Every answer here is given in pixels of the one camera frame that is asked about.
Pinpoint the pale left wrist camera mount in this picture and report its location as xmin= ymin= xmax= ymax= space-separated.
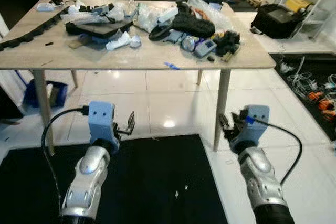
xmin=88 ymin=101 xmax=119 ymax=143

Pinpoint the pale wrist camera mount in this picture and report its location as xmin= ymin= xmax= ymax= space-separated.
xmin=231 ymin=105 xmax=270 ymax=148
xmin=88 ymin=101 xmax=119 ymax=143

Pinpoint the black mesh shoe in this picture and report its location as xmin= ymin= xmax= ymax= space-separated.
xmin=172 ymin=1 xmax=217 ymax=39

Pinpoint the large black floor mat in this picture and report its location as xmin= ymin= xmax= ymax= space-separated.
xmin=0 ymin=134 xmax=229 ymax=224

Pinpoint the orange connector pile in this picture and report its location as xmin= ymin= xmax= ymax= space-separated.
xmin=307 ymin=90 xmax=336 ymax=123

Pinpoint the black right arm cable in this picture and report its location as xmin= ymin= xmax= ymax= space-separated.
xmin=251 ymin=117 xmax=304 ymax=185

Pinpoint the black block pile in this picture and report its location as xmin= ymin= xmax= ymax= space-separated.
xmin=213 ymin=29 xmax=242 ymax=57

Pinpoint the long black foam strip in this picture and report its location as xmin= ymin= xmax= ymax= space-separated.
xmin=0 ymin=5 xmax=70 ymax=52

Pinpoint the pale right wrist camera mount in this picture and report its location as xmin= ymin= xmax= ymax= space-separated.
xmin=231 ymin=105 xmax=270 ymax=148

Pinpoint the round silver item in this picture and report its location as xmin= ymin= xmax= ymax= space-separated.
xmin=181 ymin=35 xmax=197 ymax=52

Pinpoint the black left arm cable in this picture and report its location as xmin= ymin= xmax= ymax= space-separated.
xmin=41 ymin=106 xmax=90 ymax=219

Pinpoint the flat black tray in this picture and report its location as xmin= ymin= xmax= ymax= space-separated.
xmin=64 ymin=18 xmax=135 ymax=41

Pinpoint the blue-grey small box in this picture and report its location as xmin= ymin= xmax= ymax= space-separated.
xmin=194 ymin=39 xmax=217 ymax=58

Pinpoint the crumpled white plastic wrap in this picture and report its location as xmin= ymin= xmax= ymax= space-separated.
xmin=105 ymin=31 xmax=142 ymax=51

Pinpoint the blue bin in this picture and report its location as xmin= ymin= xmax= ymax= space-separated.
xmin=24 ymin=80 xmax=69 ymax=110

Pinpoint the beige woven basket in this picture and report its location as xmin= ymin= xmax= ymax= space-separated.
xmin=246 ymin=0 xmax=267 ymax=8

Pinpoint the white cable bundle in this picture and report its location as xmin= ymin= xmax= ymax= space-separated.
xmin=286 ymin=56 xmax=336 ymax=104

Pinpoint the light wooden table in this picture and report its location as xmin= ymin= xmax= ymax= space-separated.
xmin=0 ymin=0 xmax=277 ymax=152

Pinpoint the black coiled ring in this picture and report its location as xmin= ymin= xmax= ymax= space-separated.
xmin=149 ymin=25 xmax=174 ymax=42

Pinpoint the black backpack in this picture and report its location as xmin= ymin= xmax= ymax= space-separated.
xmin=250 ymin=4 xmax=306 ymax=40

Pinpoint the blue pen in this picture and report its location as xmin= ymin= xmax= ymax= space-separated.
xmin=163 ymin=62 xmax=181 ymax=71

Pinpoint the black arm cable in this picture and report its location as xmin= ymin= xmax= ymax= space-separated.
xmin=41 ymin=106 xmax=90 ymax=219
xmin=251 ymin=117 xmax=304 ymax=185

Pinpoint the yellow packet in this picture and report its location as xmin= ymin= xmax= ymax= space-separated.
xmin=285 ymin=0 xmax=314 ymax=13

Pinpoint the light blue small item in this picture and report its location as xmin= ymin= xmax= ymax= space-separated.
xmin=36 ymin=2 xmax=55 ymax=13

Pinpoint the clear plastic bag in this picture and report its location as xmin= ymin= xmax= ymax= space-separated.
xmin=134 ymin=1 xmax=179 ymax=31
xmin=186 ymin=0 xmax=234 ymax=30

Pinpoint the small wooden block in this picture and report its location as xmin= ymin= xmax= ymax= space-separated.
xmin=68 ymin=38 xmax=87 ymax=50

